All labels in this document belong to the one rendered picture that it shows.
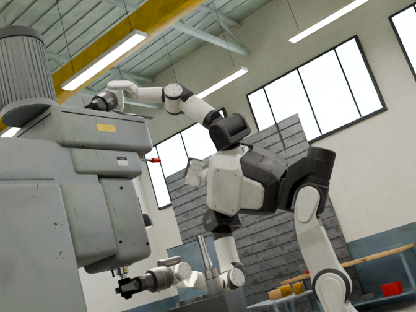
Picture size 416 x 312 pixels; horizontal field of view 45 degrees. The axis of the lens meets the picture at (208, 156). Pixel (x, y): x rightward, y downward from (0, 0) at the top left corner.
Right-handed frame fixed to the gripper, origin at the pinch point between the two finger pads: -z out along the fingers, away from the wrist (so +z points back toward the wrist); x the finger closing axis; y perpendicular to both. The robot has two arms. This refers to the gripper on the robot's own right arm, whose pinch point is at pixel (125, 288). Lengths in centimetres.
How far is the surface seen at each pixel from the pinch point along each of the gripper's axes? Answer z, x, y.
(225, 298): 4.8, 47.6, 12.9
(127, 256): -2.5, 10.7, -9.9
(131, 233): 2.1, 9.8, -17.9
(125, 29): 298, -359, -374
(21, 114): -28, 9, -66
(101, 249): -14.1, 16.2, -13.5
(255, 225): 621, -554, -77
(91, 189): -12.2, 15.7, -34.5
